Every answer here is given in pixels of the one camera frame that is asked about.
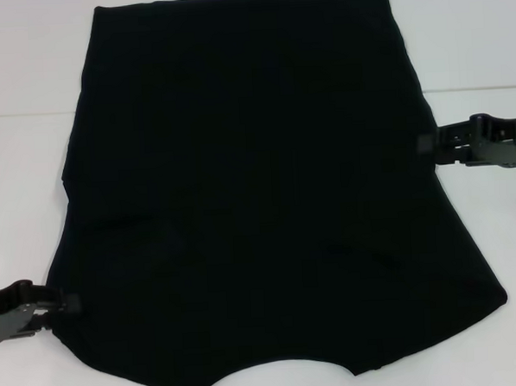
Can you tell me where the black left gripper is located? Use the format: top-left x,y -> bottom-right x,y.
0,275 -> 84,345

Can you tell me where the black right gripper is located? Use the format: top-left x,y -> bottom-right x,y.
416,111 -> 516,175

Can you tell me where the black shirt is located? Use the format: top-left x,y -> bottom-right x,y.
31,0 -> 513,386

